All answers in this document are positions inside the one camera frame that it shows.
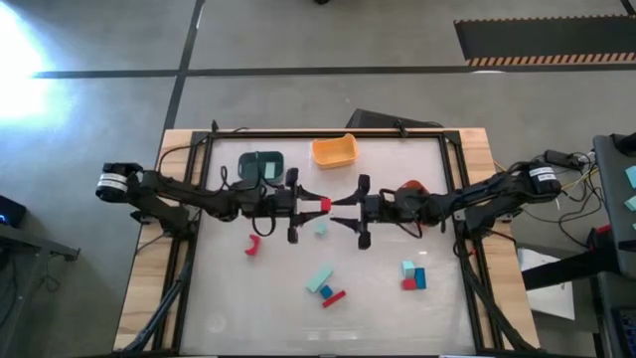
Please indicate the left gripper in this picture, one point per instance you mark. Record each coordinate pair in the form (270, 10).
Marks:
(278, 204)

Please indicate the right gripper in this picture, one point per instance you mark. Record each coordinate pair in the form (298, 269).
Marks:
(380, 209)

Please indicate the small red block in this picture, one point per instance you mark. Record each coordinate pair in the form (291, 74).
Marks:
(326, 205)

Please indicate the small teal block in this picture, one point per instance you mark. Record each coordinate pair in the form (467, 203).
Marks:
(320, 228)

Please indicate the teal rectangular block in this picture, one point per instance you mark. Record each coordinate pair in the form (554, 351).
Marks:
(270, 170)

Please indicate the red arch block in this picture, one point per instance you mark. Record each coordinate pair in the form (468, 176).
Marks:
(254, 246)

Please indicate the long teal block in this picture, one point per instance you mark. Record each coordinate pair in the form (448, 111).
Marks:
(319, 277)

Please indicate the blue cube block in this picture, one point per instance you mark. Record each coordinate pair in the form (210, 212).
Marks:
(326, 292)

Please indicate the blue rectangular block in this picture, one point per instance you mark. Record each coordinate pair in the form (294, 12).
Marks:
(421, 278)

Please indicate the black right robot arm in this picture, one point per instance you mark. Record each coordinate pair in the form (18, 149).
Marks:
(487, 194)

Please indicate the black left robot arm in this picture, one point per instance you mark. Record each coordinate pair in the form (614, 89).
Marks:
(169, 191)

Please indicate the yellow plastic bin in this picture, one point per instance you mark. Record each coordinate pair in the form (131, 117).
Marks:
(335, 151)

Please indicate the orange plastic bin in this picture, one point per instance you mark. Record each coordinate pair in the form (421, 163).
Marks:
(415, 186)

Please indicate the dark teal plastic bin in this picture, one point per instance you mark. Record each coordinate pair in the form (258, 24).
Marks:
(248, 166)

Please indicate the teal cube block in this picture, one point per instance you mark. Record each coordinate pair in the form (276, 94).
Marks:
(408, 268)

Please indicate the long red block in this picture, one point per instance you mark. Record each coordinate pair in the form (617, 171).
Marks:
(334, 299)

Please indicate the red cube block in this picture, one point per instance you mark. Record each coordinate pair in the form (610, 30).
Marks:
(409, 284)

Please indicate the flat black device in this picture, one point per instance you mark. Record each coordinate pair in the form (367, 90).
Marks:
(377, 119)

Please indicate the black power adapter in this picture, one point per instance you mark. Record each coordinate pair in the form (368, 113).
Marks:
(559, 158)

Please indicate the white paper sheet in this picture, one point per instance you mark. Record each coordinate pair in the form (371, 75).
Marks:
(551, 298)

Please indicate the black support beam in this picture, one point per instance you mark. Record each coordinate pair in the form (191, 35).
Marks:
(566, 268)

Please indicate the red clamp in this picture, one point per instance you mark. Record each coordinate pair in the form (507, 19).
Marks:
(603, 230)

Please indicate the black hazard striped floor mat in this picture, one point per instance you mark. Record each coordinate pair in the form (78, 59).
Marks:
(546, 37)

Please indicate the dark side table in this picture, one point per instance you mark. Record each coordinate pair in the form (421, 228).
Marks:
(616, 209)

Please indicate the dark metal desk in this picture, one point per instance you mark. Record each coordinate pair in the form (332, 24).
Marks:
(30, 243)

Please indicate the teal foam block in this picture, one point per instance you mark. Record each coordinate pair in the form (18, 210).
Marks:
(631, 177)
(631, 203)

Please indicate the small black box device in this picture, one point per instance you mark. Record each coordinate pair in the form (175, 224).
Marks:
(10, 211)

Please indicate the dark laptop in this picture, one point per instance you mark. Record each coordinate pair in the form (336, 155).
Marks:
(626, 328)

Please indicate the black table frame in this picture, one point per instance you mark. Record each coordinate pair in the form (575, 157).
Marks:
(298, 134)

